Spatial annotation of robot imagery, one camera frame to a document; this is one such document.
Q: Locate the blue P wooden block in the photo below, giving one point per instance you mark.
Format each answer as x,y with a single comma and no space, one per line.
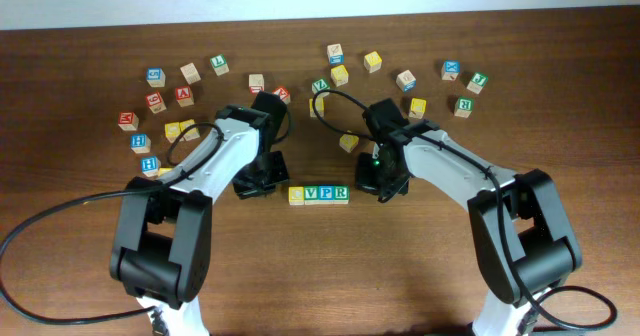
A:
326,194

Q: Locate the red M wooden block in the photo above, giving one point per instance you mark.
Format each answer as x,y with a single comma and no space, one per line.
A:
128,121

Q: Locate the green Z wooden block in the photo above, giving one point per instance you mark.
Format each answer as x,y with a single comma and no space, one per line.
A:
320,88

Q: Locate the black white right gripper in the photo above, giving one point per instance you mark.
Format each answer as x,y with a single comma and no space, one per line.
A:
380,179

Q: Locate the yellow block right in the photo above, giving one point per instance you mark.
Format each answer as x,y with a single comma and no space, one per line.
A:
417,108

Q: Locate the yellow block pair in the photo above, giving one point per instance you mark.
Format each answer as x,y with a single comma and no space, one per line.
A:
189,130
172,131

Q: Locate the plain wooden block upper left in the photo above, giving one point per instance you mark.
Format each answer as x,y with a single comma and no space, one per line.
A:
190,73

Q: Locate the red 6 wooden block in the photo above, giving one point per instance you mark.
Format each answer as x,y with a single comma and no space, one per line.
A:
155,102

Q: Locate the plain blue-edged wooden block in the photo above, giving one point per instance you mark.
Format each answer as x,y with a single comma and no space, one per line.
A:
406,80

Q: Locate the yellow block upper centre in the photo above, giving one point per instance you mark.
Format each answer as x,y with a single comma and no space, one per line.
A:
339,75

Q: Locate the red A wooden block left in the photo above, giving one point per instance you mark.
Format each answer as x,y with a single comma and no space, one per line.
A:
184,96

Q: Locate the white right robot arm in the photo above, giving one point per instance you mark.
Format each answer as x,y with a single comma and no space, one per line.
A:
521,232

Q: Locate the blue-edged top wooden block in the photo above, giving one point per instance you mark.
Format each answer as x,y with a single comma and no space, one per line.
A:
335,54

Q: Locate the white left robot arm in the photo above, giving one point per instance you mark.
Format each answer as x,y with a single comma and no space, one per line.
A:
162,246

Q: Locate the blue H block lower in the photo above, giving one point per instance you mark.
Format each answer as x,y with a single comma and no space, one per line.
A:
150,166

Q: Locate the yellow block lower left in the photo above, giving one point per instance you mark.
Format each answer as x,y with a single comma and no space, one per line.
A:
162,171

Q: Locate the green V wooden block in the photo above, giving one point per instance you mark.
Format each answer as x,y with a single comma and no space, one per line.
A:
311,195

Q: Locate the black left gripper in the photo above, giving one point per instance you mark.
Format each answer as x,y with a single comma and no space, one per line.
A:
261,179

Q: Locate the red-edged plain wooden block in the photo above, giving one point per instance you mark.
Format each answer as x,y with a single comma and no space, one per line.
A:
256,83

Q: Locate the blue H wooden block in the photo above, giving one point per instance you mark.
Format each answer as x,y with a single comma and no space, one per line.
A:
140,143

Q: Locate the yellow block centre tilted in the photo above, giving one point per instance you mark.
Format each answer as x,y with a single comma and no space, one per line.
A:
348,142

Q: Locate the red a wooden block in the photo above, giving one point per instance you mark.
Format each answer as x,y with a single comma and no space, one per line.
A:
184,96
283,94

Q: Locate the red A wooden block centre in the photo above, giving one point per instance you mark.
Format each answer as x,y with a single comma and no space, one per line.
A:
283,94

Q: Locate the green L wooden block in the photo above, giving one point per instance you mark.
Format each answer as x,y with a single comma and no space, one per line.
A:
219,64

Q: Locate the green R wooden block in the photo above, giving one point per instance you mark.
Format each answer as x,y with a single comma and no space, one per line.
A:
341,194

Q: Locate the green R block right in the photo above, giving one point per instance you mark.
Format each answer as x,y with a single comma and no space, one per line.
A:
463,107

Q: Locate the yellow block top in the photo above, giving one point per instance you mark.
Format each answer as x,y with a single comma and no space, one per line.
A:
372,61

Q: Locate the yellow C wooden block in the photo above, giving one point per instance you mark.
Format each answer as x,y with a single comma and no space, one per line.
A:
296,195

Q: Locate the blue X wooden block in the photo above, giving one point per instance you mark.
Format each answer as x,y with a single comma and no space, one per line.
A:
450,70

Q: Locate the green J wooden block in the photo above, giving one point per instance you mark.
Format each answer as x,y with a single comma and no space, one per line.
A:
477,82

